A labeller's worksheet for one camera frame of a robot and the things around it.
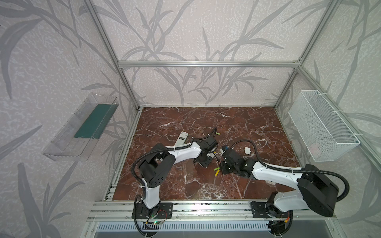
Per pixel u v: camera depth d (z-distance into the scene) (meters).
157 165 0.50
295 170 0.47
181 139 1.01
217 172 0.86
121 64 0.94
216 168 0.88
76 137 0.64
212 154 0.93
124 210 0.75
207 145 0.72
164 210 0.72
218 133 1.04
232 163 0.67
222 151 0.80
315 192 0.42
